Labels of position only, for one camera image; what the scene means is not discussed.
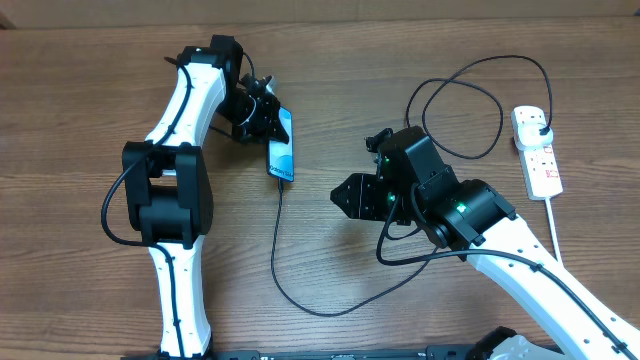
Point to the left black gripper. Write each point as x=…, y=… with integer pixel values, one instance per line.
x=260, y=131

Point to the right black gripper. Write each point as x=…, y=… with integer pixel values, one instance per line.
x=365, y=193

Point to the blue Samsung Galaxy smartphone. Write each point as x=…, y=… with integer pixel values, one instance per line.
x=280, y=160

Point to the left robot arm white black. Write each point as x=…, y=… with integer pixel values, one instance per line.
x=168, y=193

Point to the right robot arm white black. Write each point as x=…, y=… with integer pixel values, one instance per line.
x=472, y=221

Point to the white charger plug adapter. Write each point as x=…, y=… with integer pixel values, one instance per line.
x=531, y=136

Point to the white power strip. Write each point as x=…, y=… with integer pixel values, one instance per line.
x=540, y=168

